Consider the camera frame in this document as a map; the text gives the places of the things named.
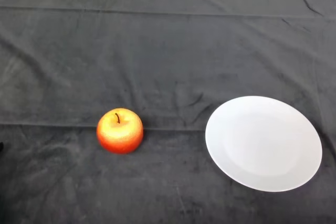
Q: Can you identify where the red yellow apple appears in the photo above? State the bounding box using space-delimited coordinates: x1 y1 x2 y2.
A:
96 108 144 155

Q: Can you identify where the black cloth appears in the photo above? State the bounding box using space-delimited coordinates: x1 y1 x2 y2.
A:
0 0 336 224

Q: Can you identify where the white round plate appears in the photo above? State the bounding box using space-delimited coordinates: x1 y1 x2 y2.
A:
205 95 323 193

